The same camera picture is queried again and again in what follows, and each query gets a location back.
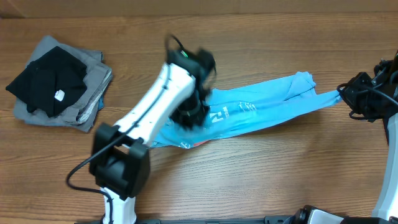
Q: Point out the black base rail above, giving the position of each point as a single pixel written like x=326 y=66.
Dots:
x=279 y=219

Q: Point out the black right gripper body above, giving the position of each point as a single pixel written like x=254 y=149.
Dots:
x=365 y=103

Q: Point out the grey folded garment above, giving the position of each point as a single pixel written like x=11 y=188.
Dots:
x=82 y=114

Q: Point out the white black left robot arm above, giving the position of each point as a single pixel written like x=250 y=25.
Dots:
x=121 y=163

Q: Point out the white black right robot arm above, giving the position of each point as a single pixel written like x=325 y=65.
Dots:
x=385 y=210

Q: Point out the black folded garment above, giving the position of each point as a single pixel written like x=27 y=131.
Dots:
x=51 y=83

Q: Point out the light blue t-shirt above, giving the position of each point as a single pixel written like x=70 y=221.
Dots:
x=250 y=108

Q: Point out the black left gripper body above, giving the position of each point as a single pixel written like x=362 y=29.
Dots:
x=189 y=112

